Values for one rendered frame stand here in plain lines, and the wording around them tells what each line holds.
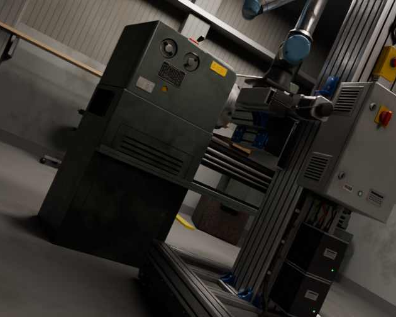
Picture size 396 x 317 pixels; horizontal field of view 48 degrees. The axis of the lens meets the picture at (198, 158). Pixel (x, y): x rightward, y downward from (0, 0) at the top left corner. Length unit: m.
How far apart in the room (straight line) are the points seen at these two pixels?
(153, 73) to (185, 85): 0.20
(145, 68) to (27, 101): 3.29
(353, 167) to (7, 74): 4.38
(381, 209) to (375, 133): 0.31
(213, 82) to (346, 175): 1.05
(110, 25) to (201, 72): 3.27
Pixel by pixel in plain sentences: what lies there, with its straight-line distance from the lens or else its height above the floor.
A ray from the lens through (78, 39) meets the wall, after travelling 5.58.
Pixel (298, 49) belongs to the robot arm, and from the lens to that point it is 2.09.
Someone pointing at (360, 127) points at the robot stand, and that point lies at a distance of 1.80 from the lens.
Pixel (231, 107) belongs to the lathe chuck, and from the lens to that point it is 2.72.
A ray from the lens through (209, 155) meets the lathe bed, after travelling 2.69.
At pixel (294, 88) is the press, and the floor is 1.93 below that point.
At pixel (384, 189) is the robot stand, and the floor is 0.89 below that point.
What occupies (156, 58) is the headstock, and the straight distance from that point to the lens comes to 2.37.
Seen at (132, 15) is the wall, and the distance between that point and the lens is 5.72.
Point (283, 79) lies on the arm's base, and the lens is 2.19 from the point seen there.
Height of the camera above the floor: 0.66
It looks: 1 degrees up
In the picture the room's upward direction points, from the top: 25 degrees clockwise
